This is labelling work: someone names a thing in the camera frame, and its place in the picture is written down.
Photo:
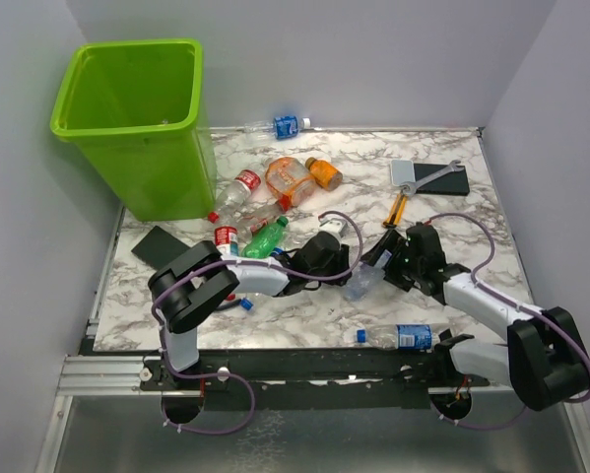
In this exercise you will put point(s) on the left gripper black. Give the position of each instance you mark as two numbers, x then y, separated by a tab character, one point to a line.
341	260

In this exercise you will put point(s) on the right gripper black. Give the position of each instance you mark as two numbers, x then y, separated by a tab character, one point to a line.
389	240

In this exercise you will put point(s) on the clear crushed water bottle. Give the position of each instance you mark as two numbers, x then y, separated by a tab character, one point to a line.
364	278

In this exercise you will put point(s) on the green plastic bottle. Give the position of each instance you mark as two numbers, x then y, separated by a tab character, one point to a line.
264	242

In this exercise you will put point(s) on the orange juice bottle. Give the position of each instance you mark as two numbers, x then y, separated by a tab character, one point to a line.
324	173

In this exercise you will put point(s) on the crushed orange label bottle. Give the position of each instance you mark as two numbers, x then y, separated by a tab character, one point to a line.
289	181

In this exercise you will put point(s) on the blue label bottle front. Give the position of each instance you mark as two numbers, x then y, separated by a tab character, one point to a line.
408	337

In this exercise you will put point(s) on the blue label bottle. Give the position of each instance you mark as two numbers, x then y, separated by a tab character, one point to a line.
278	129
408	337

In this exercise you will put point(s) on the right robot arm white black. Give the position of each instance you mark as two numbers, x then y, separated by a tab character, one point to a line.
542	356

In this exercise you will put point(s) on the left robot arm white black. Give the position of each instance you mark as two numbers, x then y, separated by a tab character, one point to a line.
192	286

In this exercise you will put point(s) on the green plastic bin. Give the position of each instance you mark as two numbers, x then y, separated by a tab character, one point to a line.
134	109

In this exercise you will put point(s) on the yellow black utility knife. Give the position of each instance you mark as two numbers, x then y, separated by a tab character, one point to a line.
396	212

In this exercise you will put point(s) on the silver wrench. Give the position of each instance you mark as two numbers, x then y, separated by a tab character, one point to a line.
409	188

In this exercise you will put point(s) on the small red label bottle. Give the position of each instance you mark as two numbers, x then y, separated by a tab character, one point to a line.
251	223

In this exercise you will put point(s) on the grey rectangular plate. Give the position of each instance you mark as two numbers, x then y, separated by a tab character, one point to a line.
401	171

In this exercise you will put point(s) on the black foam block right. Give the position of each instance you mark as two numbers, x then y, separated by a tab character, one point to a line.
453	184

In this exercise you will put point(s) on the black foam block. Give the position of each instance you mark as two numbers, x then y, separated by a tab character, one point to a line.
453	184
158	248

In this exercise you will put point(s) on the blue bottle cap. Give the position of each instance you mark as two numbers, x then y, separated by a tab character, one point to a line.
247	304

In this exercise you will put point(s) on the red white label bottle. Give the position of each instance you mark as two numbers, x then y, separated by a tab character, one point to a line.
226	240

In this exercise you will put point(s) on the red label clear bottle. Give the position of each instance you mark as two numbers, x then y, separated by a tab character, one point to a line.
235	194

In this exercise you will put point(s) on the black foam block left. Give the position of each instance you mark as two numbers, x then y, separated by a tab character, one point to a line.
158	248

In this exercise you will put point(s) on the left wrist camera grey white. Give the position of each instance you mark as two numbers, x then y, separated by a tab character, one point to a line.
336	227

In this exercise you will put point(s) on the blue handled pliers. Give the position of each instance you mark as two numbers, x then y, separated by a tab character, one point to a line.
229	305

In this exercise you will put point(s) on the blue label bottle by wall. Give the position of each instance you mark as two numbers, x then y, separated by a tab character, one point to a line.
278	129

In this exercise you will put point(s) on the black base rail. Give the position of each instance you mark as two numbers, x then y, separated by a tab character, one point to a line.
284	379

